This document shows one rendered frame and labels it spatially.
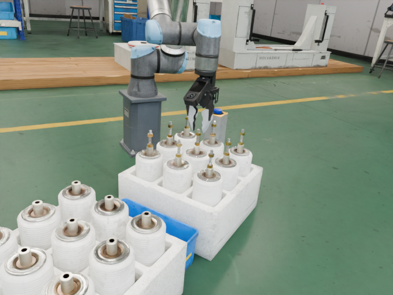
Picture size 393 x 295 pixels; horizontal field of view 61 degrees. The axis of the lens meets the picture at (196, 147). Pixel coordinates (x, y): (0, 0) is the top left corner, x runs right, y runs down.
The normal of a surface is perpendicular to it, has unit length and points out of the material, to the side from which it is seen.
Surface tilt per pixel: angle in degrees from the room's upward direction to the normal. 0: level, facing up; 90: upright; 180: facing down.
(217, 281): 0
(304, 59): 90
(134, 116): 90
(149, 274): 0
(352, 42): 90
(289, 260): 0
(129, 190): 90
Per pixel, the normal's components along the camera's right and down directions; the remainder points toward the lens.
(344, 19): -0.87, 0.14
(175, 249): 0.08, -0.91
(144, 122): 0.50, 0.40
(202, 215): -0.52, 0.31
